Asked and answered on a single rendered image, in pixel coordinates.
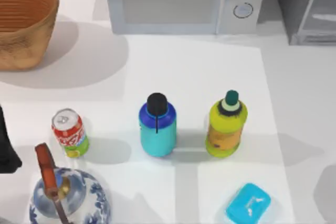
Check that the blue bottle with black cap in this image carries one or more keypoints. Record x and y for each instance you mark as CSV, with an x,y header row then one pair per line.
x,y
157,134

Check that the yellow-green bottle with green cap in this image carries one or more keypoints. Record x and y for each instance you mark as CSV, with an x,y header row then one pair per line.
x,y
225,132

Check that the pale microwave oven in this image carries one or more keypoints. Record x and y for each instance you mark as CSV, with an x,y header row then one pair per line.
x,y
168,1

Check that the red and green can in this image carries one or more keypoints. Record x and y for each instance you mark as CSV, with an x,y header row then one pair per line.
x,y
71,134

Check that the microwave oven knob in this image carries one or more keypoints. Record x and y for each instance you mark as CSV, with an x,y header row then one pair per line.
x,y
243,10

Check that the cyan soap box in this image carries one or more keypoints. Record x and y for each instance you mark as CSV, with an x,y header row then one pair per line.
x,y
248,204

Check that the blue and white teapot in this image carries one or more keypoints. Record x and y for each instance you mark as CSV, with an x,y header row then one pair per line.
x,y
71,197

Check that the brown woven basket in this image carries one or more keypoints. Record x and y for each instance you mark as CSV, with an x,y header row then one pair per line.
x,y
25,35

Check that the grey cabinet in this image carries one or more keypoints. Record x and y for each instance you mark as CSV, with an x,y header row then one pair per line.
x,y
309,9

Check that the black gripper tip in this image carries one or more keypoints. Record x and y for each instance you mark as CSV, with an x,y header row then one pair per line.
x,y
6,148

